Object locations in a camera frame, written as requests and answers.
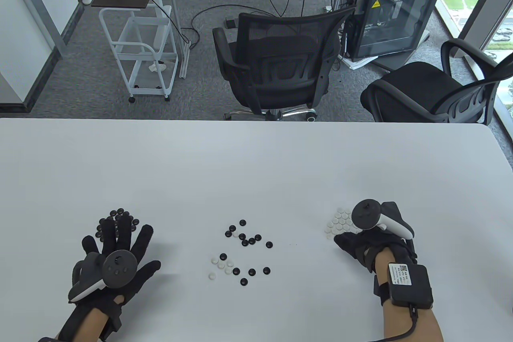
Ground person's right hand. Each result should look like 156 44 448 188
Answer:
333 230 418 275

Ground person's left hand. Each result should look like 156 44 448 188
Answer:
69 215 162 332

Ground group of black Go stones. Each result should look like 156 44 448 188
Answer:
96 208 140 238

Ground group of white Go stones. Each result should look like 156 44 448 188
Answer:
325 208 361 241

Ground pile of mixed Go stones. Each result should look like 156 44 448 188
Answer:
208 219 273 286

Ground person's right forearm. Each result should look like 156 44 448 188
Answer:
374 249 443 342

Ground person's left forearm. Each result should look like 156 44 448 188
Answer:
58 306 121 342

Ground black white left hand controller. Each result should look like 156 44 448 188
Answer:
68 250 138 302

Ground black white hand controller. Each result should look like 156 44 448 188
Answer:
351 199 415 241
68 250 138 302

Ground black white right hand controller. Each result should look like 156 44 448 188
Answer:
351 199 415 241

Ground black office chair curved armrests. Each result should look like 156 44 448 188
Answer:
360 38 513 124

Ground white papers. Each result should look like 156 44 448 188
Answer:
341 55 379 70

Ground white rolling cart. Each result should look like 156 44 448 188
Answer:
99 5 179 103

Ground black mesh office chair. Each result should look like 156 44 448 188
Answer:
212 6 357 122

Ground black glass computer tower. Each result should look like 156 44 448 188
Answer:
345 0 443 60

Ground aluminium profile rods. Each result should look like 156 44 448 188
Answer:
162 0 191 78

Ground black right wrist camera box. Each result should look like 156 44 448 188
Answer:
387 263 434 311

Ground black wrist box cable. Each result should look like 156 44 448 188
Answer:
371 307 420 342

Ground black looped floor cable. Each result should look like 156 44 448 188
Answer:
192 4 277 51

